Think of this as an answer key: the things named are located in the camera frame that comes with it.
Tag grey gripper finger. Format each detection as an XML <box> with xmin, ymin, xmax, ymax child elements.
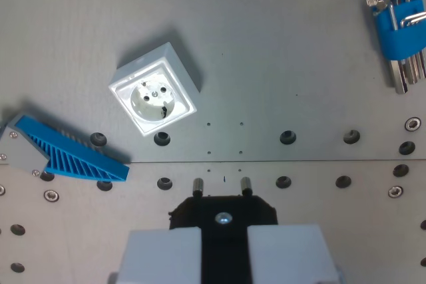
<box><xmin>108</xmin><ymin>226</ymin><xmax>203</xmax><ymax>284</ymax></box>
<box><xmin>247</xmin><ymin>223</ymin><xmax>345</xmax><ymax>284</ymax></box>

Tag black plug with metal pins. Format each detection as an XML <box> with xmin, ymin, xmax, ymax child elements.
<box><xmin>168</xmin><ymin>176</ymin><xmax>278</xmax><ymax>284</ymax></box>

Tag blue ribbed wedge part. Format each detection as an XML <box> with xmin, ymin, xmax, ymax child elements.
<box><xmin>15</xmin><ymin>114</ymin><xmax>130</xmax><ymax>183</ymax></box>

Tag grey mounting block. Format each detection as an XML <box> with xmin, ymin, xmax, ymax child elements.
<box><xmin>0</xmin><ymin>113</ymin><xmax>51</xmax><ymax>174</ymax></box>

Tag large silver hex key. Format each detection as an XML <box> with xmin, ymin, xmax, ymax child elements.
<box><xmin>389</xmin><ymin>3</ymin><xmax>426</xmax><ymax>95</ymax></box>

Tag medium silver hex key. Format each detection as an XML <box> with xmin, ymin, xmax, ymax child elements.
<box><xmin>404</xmin><ymin>0</ymin><xmax>426</xmax><ymax>85</ymax></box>

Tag slim silver hex key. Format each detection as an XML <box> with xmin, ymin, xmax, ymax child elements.
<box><xmin>416</xmin><ymin>51</ymin><xmax>426</xmax><ymax>81</ymax></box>

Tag blue hex key holder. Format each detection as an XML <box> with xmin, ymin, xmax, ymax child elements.
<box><xmin>358</xmin><ymin>0</ymin><xmax>426</xmax><ymax>61</ymax></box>

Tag small silver hex key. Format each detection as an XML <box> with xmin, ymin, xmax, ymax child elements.
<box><xmin>365</xmin><ymin>0</ymin><xmax>395</xmax><ymax>15</ymax></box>

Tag white wall socket box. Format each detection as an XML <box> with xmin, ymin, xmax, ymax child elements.
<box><xmin>108</xmin><ymin>41</ymin><xmax>202</xmax><ymax>138</ymax></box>

